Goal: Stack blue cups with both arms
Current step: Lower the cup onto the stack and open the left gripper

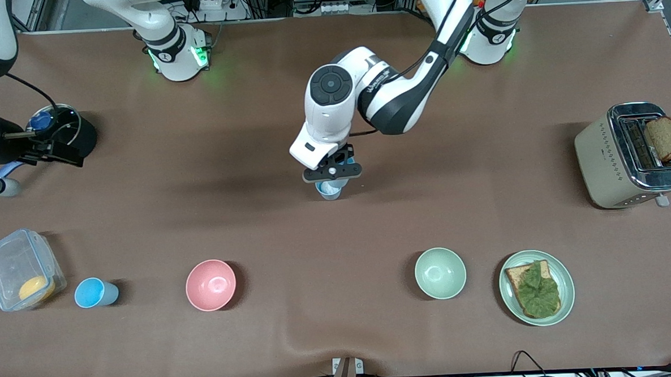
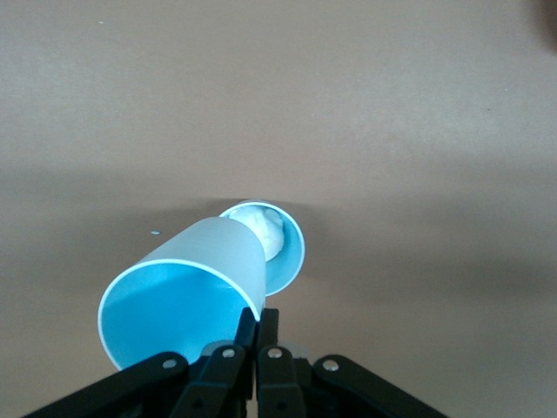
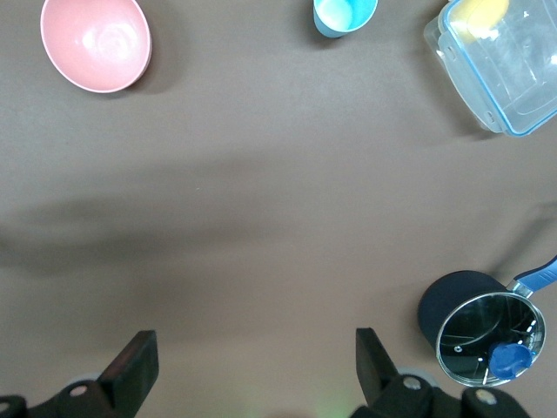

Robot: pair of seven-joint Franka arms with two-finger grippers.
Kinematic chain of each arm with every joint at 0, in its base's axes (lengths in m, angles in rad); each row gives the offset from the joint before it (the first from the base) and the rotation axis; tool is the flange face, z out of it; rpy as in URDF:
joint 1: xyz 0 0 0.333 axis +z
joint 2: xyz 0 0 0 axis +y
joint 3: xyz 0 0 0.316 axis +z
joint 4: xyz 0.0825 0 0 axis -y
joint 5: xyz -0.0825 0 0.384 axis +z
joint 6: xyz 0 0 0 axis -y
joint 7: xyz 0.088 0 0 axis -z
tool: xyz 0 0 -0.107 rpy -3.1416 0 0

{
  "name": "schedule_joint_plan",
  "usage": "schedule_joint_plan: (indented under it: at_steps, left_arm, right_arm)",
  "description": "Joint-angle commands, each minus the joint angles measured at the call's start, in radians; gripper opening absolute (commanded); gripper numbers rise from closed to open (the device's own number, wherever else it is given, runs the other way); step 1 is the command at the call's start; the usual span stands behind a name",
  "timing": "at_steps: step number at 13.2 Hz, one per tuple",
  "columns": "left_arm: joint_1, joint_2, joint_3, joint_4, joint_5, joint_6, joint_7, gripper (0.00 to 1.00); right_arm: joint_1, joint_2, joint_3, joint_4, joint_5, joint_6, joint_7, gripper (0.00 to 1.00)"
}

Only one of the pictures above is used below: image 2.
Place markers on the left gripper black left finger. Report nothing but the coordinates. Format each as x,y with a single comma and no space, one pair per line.
209,383

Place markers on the brown table cover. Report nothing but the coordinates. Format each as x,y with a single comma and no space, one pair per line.
304,87

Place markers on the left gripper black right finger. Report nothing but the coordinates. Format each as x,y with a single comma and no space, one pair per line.
287,387

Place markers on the blue plastic cup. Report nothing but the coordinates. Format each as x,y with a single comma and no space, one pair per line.
287,265
174,300

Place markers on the white ball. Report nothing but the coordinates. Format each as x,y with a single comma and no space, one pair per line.
267,235

